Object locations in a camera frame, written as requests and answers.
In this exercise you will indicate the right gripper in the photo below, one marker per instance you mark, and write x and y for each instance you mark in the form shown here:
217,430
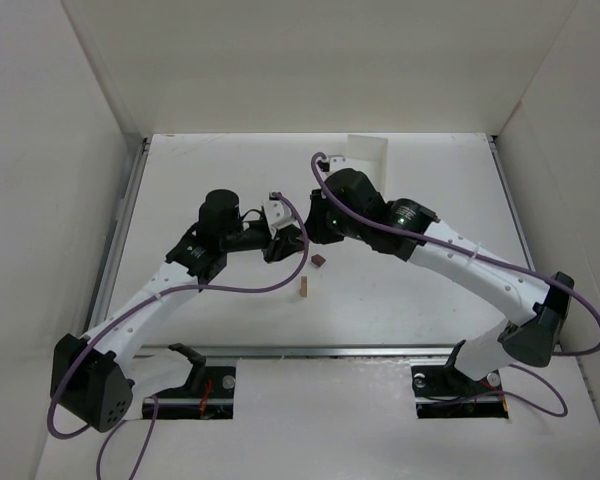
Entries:
315,220

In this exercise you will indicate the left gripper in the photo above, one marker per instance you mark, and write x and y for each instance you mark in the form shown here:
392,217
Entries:
275,245

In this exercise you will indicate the white perforated box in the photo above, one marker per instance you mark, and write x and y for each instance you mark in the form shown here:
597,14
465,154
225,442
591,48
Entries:
368,154

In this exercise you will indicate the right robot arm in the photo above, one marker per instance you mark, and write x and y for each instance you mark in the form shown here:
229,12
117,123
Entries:
534,310

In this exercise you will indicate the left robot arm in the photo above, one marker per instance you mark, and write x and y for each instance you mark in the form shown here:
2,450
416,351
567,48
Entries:
97,376

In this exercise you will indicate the dark red wood block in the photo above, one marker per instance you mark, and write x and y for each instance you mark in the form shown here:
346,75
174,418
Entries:
318,260

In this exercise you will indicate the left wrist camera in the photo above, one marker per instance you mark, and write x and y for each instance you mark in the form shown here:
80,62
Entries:
278,214

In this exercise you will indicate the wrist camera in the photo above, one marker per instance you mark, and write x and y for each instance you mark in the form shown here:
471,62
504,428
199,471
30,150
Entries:
329,164
278,214

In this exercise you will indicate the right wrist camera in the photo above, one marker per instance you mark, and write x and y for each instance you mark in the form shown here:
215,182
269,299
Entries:
329,164

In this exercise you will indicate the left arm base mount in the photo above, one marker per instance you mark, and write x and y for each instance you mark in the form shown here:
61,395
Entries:
207,393

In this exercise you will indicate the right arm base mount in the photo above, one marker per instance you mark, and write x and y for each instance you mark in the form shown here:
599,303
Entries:
444,393

